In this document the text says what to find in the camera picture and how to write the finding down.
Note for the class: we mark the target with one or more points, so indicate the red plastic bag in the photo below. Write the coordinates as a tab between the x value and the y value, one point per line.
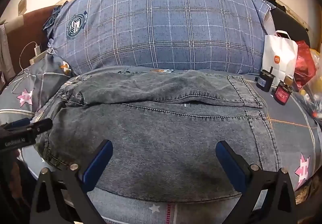
305	62

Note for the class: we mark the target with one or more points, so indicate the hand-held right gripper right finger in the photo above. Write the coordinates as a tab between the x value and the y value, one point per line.
227	161

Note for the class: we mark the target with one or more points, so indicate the red small jar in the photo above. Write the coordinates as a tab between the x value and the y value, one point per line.
282	93

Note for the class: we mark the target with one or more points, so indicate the blue plaid folded duvet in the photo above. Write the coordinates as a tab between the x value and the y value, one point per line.
161	27

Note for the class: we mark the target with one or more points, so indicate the white charger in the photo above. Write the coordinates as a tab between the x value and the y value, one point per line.
36	50

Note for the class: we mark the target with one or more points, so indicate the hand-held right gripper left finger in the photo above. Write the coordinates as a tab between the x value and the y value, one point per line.
99	163

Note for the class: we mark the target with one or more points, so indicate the dark cloth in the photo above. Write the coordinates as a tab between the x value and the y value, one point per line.
289	23

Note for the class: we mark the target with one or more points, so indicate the person's dark clothing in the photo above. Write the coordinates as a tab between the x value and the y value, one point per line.
17	183

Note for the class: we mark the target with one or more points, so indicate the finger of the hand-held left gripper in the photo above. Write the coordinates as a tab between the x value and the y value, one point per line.
17	123
39	126

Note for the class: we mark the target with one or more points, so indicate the brown headboard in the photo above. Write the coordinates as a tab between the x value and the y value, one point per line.
30	27

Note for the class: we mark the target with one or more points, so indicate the white paper bag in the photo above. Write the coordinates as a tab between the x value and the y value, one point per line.
279	50

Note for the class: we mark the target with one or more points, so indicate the white power strip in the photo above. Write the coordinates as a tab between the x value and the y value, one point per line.
37	59

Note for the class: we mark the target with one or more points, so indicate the small wall picture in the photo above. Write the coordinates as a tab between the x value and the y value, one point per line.
22	4

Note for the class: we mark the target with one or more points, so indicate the grey denim pants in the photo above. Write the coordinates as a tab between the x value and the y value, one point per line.
163	133

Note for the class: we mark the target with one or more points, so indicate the grey star print pillow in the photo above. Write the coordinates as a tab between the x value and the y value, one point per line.
37	83

